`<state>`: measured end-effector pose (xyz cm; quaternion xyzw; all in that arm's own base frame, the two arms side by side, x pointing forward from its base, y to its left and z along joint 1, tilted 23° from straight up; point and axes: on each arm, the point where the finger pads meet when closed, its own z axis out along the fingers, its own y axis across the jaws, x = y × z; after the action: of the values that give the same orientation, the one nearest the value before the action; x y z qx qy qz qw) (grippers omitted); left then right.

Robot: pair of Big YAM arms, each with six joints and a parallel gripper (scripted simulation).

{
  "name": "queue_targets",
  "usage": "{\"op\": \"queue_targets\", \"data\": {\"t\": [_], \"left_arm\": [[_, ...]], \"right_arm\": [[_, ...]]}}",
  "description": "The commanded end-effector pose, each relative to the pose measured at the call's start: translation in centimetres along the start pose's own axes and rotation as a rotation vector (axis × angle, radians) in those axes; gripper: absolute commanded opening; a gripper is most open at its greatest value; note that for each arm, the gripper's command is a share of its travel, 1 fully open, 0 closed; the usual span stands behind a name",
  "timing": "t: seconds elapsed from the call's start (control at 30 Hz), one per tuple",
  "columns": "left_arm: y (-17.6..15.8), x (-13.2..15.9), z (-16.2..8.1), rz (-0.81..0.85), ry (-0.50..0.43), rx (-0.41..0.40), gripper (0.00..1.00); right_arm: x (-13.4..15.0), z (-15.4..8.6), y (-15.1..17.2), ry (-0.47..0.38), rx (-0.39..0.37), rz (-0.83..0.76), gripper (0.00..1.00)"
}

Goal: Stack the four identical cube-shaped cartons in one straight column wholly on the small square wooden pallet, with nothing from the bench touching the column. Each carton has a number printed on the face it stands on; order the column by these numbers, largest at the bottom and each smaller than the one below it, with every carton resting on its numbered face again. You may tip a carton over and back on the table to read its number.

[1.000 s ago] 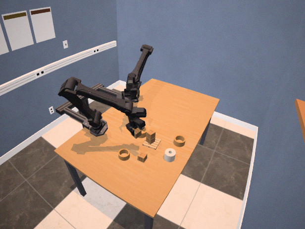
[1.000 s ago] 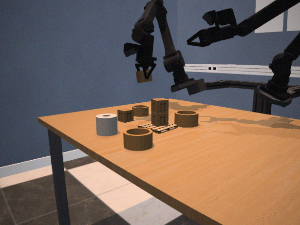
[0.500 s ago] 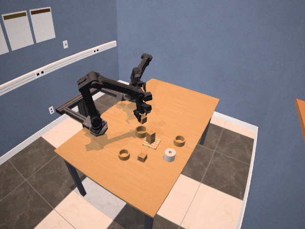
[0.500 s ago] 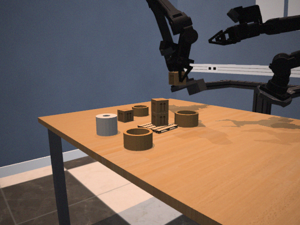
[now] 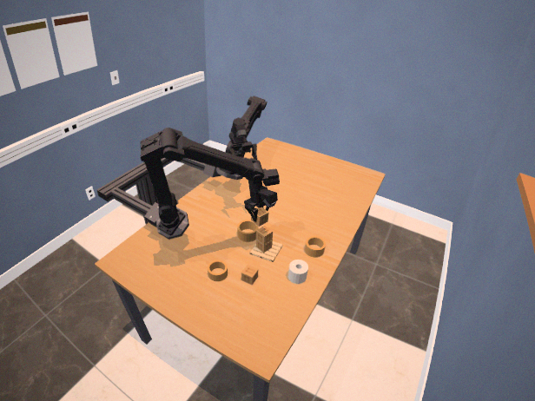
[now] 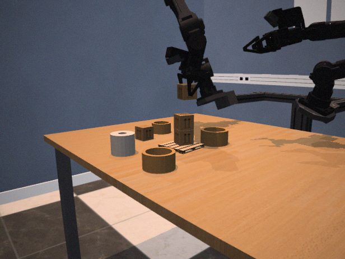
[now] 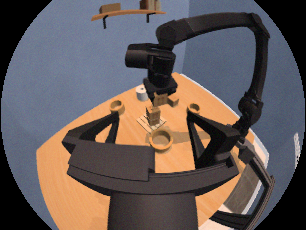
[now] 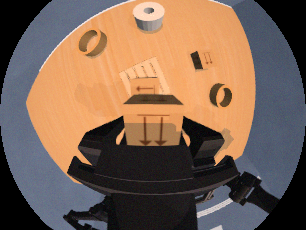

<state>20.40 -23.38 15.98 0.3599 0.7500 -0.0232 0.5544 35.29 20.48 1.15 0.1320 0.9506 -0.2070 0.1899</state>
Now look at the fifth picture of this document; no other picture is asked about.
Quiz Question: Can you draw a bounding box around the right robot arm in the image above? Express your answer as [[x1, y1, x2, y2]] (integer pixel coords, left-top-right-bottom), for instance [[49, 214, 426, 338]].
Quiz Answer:
[[141, 128, 280, 235]]

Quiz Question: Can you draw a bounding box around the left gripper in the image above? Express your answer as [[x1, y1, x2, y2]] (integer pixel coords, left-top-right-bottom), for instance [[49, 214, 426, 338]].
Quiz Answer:
[[228, 141, 257, 160]]

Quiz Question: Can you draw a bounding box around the small wooden pallet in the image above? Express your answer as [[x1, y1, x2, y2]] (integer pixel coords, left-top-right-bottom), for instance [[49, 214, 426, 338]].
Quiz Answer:
[[250, 241, 283, 262]]

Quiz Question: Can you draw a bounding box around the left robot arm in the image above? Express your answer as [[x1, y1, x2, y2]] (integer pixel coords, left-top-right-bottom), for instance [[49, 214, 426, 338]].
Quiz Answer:
[[225, 96, 267, 153]]

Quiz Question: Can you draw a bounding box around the grey cylinder with pale top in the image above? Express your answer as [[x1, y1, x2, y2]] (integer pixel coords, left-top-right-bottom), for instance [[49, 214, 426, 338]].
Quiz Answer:
[[288, 260, 308, 284]]

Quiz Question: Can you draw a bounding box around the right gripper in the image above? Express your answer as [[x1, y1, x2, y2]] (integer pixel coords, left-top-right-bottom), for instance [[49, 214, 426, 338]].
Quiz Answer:
[[244, 189, 269, 222]]

